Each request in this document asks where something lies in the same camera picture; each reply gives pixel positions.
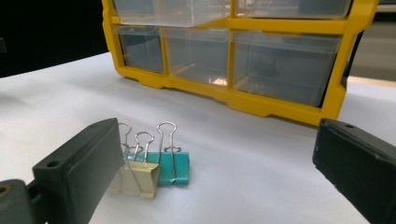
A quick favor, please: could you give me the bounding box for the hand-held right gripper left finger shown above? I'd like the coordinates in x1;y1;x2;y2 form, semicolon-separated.
32;117;126;224

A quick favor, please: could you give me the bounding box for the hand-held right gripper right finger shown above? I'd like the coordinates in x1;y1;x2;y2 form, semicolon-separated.
312;118;396;224

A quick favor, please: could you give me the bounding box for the teal binder clip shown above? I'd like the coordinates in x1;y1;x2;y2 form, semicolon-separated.
124;120;191;187

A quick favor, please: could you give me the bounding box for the yellow drawer cabinet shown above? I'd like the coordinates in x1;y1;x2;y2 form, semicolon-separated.
101;0;381;127

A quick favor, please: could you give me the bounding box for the cream binder clip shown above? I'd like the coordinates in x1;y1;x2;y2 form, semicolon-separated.
106;121;161;199

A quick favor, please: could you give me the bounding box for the small clear plastic drawer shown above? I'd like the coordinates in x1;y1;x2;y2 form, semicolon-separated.
161;27;231;87
114;25;165;74

